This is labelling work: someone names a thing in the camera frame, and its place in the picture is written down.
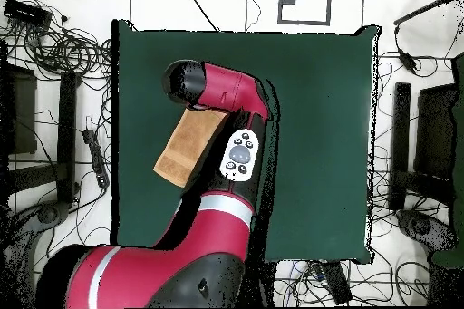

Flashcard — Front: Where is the tangled black cable bundle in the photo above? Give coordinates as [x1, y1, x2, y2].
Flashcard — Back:
[21, 22, 113, 82]

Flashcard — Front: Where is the black electronics box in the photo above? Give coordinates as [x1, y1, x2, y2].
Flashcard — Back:
[3, 0, 53, 31]

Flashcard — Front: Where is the black stand frame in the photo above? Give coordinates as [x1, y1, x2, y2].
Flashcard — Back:
[3, 71, 79, 204]
[389, 82, 456, 212]

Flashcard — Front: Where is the tan terry towel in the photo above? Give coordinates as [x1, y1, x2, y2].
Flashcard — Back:
[152, 107, 230, 188]

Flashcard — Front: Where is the black tripod base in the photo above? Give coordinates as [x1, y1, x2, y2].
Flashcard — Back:
[395, 208, 458, 252]
[6, 199, 72, 241]

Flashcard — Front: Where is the black power adapter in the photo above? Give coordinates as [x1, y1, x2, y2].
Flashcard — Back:
[397, 49, 419, 74]

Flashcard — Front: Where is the black power strip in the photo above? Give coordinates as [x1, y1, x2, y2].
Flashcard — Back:
[82, 128, 111, 189]

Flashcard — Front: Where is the black pole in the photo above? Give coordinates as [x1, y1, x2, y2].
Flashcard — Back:
[393, 0, 464, 27]

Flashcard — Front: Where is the dark green table cloth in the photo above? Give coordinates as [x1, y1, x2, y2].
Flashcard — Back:
[111, 18, 382, 266]

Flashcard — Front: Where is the black oblong box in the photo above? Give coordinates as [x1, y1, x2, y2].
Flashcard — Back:
[322, 261, 353, 305]

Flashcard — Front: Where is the black flat panel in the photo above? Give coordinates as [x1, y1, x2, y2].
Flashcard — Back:
[0, 63, 38, 156]
[413, 82, 458, 179]

